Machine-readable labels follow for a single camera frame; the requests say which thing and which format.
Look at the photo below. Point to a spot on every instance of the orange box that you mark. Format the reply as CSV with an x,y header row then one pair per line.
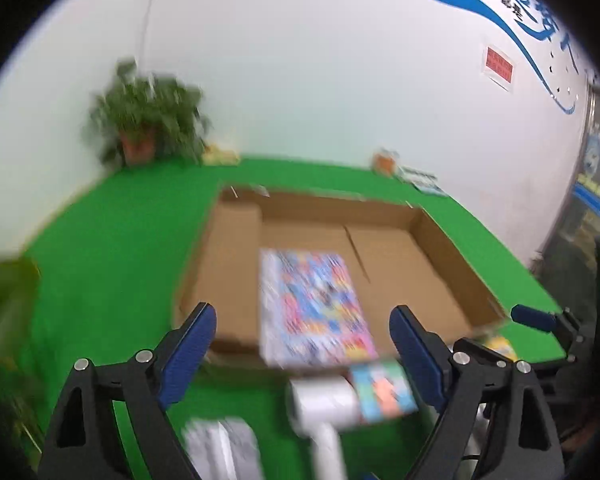
x,y
385,162

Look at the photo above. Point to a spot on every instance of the light blue booklet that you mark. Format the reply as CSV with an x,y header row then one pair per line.
x,y
432,189

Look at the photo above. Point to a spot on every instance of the small colourful cartoon box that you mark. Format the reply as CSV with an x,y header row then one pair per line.
x,y
382,390

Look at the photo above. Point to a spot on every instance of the glass door with blue stripe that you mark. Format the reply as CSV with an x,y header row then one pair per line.
x,y
580,220

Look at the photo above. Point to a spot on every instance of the red wall sign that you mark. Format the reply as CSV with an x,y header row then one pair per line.
x,y
499,65

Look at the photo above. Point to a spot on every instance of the colourful cartoon picture book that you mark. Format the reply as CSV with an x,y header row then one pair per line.
x,y
310,305

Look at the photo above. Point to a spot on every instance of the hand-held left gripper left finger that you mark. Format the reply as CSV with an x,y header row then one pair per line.
x,y
190,350

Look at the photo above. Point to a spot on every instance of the silver grey pack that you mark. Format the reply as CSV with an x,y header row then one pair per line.
x,y
220,447

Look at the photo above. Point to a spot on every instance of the potted green plant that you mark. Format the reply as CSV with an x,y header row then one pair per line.
x,y
150,110

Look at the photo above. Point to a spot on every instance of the brown cardboard box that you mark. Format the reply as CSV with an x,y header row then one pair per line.
x,y
230,270

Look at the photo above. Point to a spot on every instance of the yellow pack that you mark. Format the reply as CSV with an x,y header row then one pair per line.
x,y
220,155

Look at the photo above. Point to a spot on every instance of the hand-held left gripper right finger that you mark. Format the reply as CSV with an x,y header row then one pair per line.
x,y
415,350

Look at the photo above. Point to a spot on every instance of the yellow bottle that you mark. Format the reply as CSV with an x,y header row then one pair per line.
x,y
500,347

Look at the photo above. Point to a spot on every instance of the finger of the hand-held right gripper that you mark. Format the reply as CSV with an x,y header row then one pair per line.
x,y
530,317

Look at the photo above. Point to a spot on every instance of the green leafy plant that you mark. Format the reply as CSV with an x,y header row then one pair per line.
x,y
5,300

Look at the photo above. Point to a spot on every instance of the white hair dryer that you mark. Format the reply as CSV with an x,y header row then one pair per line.
x,y
320,400

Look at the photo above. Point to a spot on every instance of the green table cover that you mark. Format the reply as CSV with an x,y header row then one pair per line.
x,y
120,240

